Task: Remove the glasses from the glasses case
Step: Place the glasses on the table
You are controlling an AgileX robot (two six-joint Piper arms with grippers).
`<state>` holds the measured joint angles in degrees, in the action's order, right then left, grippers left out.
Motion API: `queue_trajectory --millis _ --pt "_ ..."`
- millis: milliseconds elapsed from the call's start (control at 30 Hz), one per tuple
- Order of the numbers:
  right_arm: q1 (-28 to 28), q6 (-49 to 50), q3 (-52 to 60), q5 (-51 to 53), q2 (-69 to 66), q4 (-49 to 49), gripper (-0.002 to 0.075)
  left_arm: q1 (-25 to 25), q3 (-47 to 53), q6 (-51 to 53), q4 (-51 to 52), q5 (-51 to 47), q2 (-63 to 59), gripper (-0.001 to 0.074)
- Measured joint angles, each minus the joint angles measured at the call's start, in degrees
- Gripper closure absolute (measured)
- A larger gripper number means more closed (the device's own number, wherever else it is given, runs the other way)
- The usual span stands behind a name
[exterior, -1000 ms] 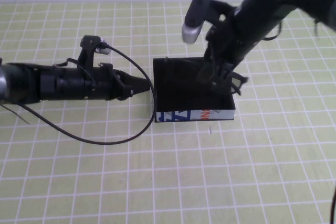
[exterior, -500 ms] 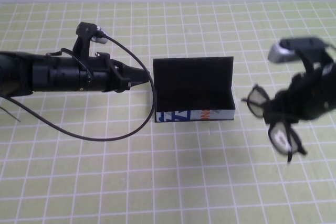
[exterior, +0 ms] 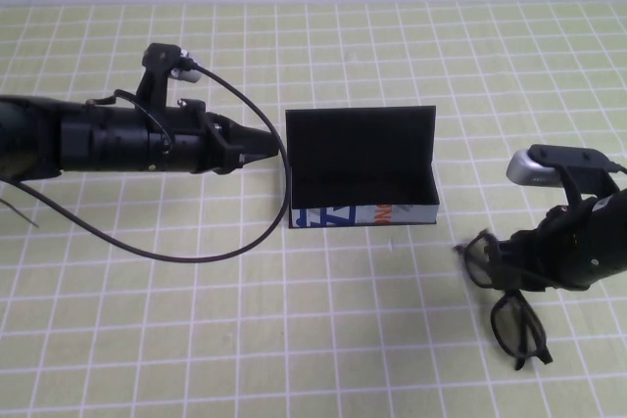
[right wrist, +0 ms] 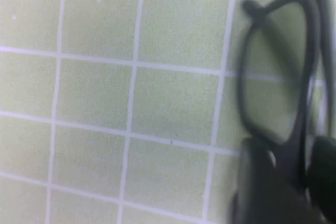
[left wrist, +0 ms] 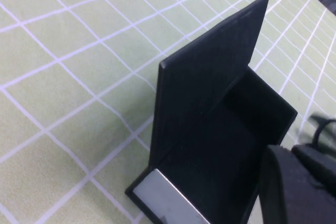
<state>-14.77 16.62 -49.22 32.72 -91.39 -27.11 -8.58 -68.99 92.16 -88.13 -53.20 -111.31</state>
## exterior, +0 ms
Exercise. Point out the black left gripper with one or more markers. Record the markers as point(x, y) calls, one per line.
point(196, 144)

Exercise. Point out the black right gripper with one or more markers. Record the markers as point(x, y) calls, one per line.
point(563, 251)

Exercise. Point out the black framed glasses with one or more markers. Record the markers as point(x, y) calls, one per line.
point(509, 332)

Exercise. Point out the black printed glasses case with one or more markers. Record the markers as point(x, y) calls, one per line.
point(357, 153)

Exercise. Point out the green white-checked tablecloth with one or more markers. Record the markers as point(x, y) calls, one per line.
point(196, 339)

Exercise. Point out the thin dark zip tie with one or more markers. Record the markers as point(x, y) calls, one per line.
point(22, 215)

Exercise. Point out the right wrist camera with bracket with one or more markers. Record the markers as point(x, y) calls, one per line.
point(534, 171)

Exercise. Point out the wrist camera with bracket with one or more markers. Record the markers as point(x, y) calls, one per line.
point(534, 171)
point(159, 58)

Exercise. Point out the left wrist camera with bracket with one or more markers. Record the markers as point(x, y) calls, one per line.
point(159, 58)

